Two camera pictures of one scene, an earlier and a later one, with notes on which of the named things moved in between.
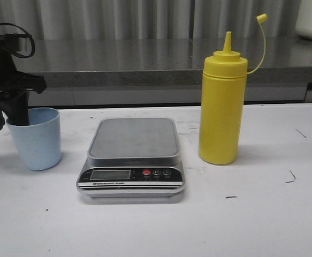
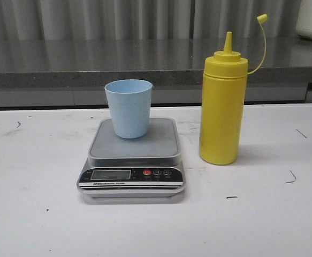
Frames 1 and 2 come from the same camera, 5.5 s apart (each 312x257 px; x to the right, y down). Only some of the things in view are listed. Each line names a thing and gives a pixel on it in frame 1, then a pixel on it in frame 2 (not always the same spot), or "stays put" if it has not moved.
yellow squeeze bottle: x=223 y=84 stays put
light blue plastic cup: x=39 y=143 -> x=130 y=101
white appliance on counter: x=311 y=21 stays put
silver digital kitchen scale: x=132 y=157 stays put
